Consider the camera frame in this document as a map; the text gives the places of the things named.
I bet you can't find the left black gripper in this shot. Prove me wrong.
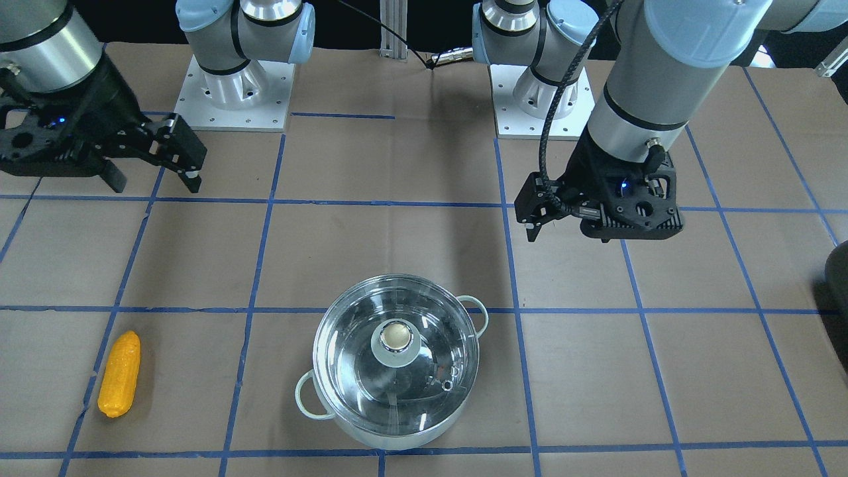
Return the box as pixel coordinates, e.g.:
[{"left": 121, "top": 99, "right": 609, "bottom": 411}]
[{"left": 515, "top": 132, "right": 684, "bottom": 242}]

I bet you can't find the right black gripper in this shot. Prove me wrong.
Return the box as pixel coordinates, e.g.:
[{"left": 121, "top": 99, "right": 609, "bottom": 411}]
[{"left": 1, "top": 55, "right": 208, "bottom": 193}]

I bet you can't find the glass pot lid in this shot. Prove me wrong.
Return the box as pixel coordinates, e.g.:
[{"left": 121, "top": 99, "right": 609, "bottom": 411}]
[{"left": 313, "top": 274, "right": 480, "bottom": 436}]

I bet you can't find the yellow corn cob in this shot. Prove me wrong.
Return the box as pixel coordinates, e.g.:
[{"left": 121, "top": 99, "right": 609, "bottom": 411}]
[{"left": 97, "top": 330, "right": 140, "bottom": 419}]

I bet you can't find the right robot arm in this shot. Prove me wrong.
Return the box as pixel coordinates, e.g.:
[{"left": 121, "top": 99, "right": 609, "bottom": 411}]
[{"left": 1, "top": 1, "right": 316, "bottom": 193}]

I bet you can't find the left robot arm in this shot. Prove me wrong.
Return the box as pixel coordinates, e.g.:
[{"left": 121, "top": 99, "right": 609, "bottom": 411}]
[{"left": 472, "top": 1, "right": 846, "bottom": 242}]

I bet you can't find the pale green cooking pot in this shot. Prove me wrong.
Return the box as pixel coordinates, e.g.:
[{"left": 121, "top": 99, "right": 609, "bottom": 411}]
[{"left": 295, "top": 295, "right": 490, "bottom": 451}]

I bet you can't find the black braided cable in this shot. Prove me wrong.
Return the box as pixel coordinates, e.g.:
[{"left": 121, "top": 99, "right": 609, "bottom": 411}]
[{"left": 538, "top": 0, "right": 625, "bottom": 217}]

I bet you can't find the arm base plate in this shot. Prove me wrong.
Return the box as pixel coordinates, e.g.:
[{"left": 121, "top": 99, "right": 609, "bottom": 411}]
[
  {"left": 490, "top": 64, "right": 595, "bottom": 141},
  {"left": 174, "top": 58, "right": 296, "bottom": 133}
]

